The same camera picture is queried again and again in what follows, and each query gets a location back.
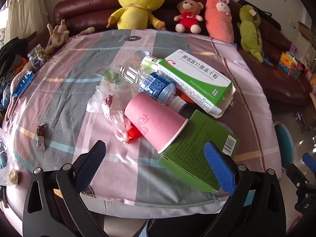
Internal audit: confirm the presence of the pink paper cup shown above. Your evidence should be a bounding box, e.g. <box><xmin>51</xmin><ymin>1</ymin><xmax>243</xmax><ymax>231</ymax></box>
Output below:
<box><xmin>125</xmin><ymin>92</ymin><xmax>189</xmax><ymax>153</ymax></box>

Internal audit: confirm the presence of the yellow duck plush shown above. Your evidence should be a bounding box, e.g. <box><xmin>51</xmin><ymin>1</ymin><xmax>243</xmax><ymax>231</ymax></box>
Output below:
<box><xmin>107</xmin><ymin>0</ymin><xmax>166</xmax><ymax>31</ymax></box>

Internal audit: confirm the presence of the green dinosaur plush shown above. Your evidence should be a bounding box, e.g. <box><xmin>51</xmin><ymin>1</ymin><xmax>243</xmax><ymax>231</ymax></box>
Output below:
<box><xmin>237</xmin><ymin>5</ymin><xmax>264</xmax><ymax>63</ymax></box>

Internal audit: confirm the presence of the small brown snack sachet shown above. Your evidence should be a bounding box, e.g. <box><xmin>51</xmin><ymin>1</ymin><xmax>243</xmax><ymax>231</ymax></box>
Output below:
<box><xmin>36</xmin><ymin>124</ymin><xmax>46</xmax><ymax>151</ymax></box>

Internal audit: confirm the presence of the clear printed plastic wrapper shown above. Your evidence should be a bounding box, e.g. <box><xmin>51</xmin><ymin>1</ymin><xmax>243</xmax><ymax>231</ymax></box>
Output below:
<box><xmin>95</xmin><ymin>64</ymin><xmax>127</xmax><ymax>89</ymax></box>

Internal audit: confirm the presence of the dark red leather sofa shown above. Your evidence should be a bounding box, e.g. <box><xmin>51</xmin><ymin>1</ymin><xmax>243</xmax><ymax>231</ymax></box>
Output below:
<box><xmin>52</xmin><ymin>0</ymin><xmax>314</xmax><ymax>108</ymax></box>

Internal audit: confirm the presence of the glass candy jar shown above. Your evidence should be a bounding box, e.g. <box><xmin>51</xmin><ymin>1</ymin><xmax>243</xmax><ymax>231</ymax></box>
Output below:
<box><xmin>27</xmin><ymin>44</ymin><xmax>48</xmax><ymax>72</ymax></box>

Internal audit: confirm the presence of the beige long-eared plush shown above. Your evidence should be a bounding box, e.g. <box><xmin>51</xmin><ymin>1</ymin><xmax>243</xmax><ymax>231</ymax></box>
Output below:
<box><xmin>44</xmin><ymin>19</ymin><xmax>96</xmax><ymax>55</ymax></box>

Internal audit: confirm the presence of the teal trash bin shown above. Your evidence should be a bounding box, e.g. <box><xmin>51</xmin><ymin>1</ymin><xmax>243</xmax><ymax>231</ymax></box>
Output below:
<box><xmin>274</xmin><ymin>121</ymin><xmax>295</xmax><ymax>170</ymax></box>

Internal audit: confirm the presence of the green cardboard box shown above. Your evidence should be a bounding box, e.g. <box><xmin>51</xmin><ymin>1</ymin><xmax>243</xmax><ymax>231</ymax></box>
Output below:
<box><xmin>159</xmin><ymin>110</ymin><xmax>239</xmax><ymax>192</ymax></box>

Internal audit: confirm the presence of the pink carrot rabbit plush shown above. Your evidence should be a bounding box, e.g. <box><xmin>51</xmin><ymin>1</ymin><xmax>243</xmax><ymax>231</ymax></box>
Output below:
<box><xmin>205</xmin><ymin>0</ymin><xmax>234</xmax><ymax>43</ymax></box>

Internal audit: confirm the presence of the colourful toy books stack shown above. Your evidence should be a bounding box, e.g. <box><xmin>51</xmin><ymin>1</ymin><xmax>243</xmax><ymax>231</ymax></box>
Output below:
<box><xmin>278</xmin><ymin>43</ymin><xmax>312</xmax><ymax>80</ymax></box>

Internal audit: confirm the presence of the brown teddy bear red outfit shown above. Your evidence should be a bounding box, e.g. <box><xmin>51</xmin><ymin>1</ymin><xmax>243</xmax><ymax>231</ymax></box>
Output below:
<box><xmin>174</xmin><ymin>0</ymin><xmax>204</xmax><ymax>34</ymax></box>

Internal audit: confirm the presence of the white green medicine box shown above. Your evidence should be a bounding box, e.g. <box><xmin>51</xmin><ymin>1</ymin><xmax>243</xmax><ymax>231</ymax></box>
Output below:
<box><xmin>141</xmin><ymin>49</ymin><xmax>236</xmax><ymax>118</ymax></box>

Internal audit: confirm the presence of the blue plastic package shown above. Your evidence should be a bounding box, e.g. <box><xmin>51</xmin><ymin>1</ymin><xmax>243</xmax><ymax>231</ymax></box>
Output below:
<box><xmin>12</xmin><ymin>71</ymin><xmax>35</xmax><ymax>97</ymax></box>

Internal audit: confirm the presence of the plaid pink grey tablecloth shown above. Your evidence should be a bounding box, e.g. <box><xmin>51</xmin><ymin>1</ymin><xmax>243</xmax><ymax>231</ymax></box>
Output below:
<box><xmin>5</xmin><ymin>30</ymin><xmax>282</xmax><ymax>219</ymax></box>

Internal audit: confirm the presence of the clear plastic bag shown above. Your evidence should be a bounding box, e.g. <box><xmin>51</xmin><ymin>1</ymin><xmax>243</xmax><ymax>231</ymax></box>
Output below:
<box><xmin>86</xmin><ymin>82</ymin><xmax>142</xmax><ymax>144</ymax></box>

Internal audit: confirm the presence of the clear plastic water bottle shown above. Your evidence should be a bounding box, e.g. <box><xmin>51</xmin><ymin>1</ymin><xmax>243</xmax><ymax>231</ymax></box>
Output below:
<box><xmin>120</xmin><ymin>64</ymin><xmax>186</xmax><ymax>113</ymax></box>

